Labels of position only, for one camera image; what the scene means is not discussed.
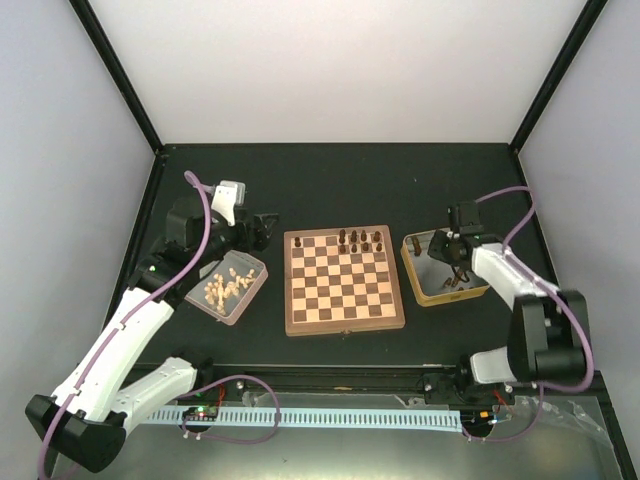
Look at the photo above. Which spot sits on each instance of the light wooden chess pieces pile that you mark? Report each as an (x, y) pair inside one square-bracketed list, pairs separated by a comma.
[(226, 294)]

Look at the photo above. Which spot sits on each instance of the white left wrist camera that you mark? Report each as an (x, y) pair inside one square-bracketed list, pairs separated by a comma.
[(227, 196)]

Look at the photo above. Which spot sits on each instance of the wooden chess board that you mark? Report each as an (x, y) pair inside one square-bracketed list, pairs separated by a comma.
[(327, 292)]

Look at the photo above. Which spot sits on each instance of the black frame post right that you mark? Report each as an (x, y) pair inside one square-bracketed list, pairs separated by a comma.
[(577, 36)]

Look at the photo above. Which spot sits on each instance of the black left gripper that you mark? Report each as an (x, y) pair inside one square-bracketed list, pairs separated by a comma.
[(261, 238)]

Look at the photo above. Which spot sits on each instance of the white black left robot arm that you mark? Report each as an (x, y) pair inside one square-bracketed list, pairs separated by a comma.
[(90, 414)]

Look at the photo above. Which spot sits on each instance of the pink metal tin tray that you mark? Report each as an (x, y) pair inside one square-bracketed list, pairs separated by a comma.
[(241, 262)]

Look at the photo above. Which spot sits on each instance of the left circuit board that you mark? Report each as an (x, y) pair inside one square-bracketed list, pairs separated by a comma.
[(201, 413)]

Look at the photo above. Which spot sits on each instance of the black frame post left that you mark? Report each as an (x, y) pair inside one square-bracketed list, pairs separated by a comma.
[(99, 39)]

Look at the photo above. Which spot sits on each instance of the dark chess pieces pile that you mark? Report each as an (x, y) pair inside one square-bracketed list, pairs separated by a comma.
[(434, 276)]

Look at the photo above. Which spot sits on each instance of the black mounting rail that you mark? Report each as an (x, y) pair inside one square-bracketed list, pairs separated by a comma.
[(445, 384)]

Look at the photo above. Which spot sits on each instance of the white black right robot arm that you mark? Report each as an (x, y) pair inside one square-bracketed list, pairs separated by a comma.
[(547, 344)]

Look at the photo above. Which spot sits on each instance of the gold metal tin tray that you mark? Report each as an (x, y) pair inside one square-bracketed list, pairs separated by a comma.
[(474, 288)]

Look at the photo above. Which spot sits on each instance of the light blue cable duct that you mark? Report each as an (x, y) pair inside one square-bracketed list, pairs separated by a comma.
[(326, 418)]

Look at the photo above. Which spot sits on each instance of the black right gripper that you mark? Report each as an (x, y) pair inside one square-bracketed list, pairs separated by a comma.
[(435, 249)]

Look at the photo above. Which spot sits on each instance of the black frame post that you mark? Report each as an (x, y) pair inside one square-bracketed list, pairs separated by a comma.
[(99, 39), (577, 36)]

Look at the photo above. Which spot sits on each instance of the circuit board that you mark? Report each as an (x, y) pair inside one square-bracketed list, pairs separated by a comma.
[(201, 413), (484, 417)]

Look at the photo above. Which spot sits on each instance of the right circuit board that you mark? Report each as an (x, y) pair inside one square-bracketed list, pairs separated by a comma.
[(484, 417)]

